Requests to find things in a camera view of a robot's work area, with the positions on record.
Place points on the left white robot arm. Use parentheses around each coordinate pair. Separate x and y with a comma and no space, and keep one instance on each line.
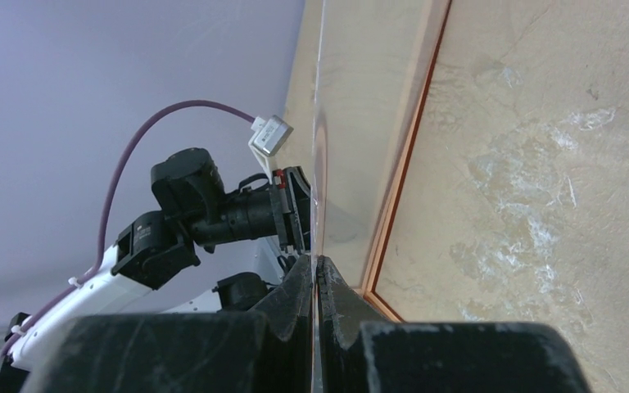
(194,212)

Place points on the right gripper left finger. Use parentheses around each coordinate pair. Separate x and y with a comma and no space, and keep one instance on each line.
(265,349)

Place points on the orange wooden picture frame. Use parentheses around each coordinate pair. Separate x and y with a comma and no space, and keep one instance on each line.
(396,179)

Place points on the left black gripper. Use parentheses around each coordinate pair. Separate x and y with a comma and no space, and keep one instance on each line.
(251,215)

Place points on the clear acrylic sheet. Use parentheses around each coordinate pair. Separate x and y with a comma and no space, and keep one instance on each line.
(372,70)

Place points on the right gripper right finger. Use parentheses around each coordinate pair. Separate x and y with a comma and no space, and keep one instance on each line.
(363,351)

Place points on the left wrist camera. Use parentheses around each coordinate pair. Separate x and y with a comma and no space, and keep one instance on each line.
(269,135)

